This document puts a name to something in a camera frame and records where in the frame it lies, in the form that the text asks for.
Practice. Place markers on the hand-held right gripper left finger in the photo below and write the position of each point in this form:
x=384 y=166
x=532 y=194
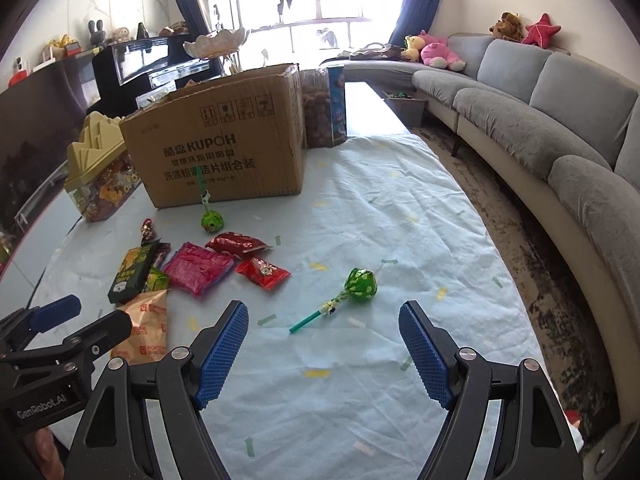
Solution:
x=222 y=355

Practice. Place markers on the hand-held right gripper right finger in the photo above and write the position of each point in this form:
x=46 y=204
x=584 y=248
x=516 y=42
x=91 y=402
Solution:
x=425 y=355

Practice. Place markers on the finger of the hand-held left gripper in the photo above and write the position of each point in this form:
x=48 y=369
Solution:
x=102 y=330
x=57 y=309

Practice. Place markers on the pink snack packet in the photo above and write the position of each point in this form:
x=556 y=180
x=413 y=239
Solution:
x=197 y=267

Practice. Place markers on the large green lollipop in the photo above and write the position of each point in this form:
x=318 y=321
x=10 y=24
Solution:
x=361 y=284

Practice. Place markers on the red gold foil candy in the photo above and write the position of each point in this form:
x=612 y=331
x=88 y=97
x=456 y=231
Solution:
x=147 y=227

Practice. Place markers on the brown cardboard box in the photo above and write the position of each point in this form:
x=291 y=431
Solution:
x=215 y=150

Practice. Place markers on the person's left hand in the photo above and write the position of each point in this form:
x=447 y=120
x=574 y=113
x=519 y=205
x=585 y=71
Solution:
x=50 y=452

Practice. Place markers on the orange snack packet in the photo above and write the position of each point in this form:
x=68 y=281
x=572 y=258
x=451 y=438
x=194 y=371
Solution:
x=147 y=327

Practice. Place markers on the green and black snack packet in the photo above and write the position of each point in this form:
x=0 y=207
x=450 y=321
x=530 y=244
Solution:
x=131 y=272

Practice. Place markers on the yellow green snack packet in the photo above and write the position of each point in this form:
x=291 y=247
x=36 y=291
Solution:
x=156 y=280

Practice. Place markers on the small red candy packet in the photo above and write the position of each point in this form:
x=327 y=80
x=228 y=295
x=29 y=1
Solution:
x=262 y=272

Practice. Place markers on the dark purple snack packet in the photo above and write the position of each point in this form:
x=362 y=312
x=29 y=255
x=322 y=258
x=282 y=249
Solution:
x=161 y=255

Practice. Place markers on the dark red snack packet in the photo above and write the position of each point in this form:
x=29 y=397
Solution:
x=237 y=245

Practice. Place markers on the small green lollipop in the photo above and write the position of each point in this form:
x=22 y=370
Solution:
x=211 y=220

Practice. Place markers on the patterned rug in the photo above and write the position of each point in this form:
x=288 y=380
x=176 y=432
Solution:
x=505 y=220

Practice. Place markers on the candy jar with gold lid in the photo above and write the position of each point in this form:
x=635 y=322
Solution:
x=95 y=155

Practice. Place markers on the dark glossy cabinet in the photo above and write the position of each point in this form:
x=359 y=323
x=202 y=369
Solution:
x=45 y=110

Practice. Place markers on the clear plastic bag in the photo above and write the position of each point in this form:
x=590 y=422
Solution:
x=155 y=100

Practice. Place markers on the white and red device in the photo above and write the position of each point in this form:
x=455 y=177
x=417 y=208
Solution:
x=19 y=70

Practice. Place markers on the grey storage bin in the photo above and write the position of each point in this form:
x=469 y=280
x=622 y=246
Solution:
x=407 y=110

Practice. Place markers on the black piano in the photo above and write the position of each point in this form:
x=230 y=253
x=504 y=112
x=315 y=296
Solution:
x=130 y=70

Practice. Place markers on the blue printed box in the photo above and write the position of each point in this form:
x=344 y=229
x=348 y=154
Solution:
x=336 y=105

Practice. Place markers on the grey curved sofa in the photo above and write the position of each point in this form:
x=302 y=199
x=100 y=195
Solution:
x=525 y=105

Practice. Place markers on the grey rabbit figure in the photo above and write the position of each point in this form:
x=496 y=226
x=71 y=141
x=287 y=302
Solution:
x=96 y=35

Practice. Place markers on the pink plush toy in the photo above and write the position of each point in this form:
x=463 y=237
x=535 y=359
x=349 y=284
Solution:
x=440 y=52

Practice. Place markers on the brown bag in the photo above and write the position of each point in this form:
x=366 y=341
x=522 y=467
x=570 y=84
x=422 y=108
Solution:
x=370 y=52

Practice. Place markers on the yellow plush toy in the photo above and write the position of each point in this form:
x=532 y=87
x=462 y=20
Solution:
x=411 y=47

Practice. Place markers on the white shell bowl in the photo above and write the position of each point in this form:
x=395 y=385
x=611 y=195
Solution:
x=215 y=42

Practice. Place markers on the brown plush toy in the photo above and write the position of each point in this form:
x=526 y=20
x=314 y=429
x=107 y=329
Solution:
x=507 y=25

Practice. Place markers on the red star plush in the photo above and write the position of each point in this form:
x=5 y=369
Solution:
x=540 y=32

